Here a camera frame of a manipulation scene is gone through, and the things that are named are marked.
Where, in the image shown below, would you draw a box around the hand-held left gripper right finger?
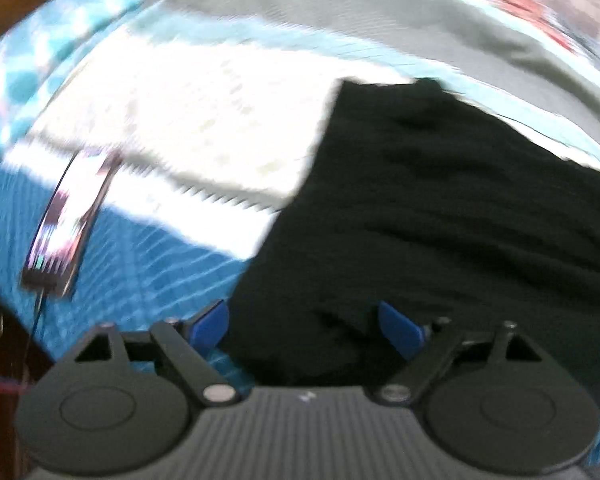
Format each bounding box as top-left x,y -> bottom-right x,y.
373,301 -> 542,406

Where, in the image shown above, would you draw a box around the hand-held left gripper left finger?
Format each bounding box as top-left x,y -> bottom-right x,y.
74,299 -> 242,407

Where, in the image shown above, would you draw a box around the black pants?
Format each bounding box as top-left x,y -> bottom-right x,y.
219,77 -> 600,401

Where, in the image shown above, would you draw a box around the smartphone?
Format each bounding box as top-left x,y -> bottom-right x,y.
20,147 -> 127,300

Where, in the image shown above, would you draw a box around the teal and beige quilted bedspread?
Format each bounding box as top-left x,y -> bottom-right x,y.
0,0 -> 600,461

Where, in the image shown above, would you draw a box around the grey blanket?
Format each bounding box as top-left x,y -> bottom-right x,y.
144,0 -> 600,183

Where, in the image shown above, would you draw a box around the multicoloured patterned blanket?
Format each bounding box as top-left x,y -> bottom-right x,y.
380,0 -> 600,78

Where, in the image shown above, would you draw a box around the thin black cable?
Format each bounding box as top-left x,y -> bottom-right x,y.
26,287 -> 47,348

